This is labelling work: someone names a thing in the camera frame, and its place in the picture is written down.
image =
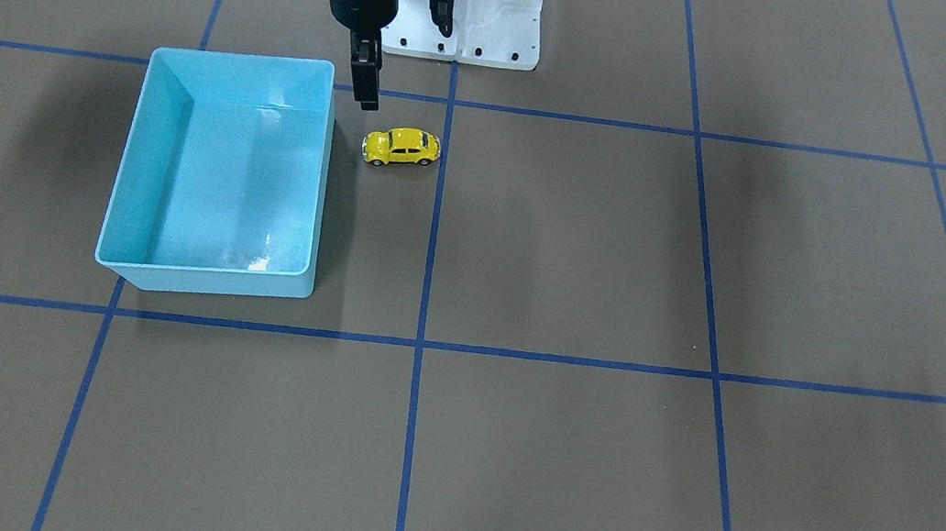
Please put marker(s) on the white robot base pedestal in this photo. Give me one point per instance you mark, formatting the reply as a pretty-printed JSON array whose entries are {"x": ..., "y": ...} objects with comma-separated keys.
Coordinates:
[{"x": 501, "y": 34}]

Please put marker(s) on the light blue plastic bin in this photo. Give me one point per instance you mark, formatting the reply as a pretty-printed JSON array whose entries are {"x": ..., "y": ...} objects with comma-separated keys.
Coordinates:
[{"x": 221, "y": 186}]

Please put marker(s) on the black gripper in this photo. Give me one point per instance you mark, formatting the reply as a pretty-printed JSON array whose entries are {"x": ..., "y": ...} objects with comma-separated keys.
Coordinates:
[{"x": 362, "y": 9}]

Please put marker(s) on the yellow beetle toy car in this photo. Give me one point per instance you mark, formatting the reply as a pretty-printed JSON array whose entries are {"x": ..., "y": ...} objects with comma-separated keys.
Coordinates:
[{"x": 401, "y": 145}]

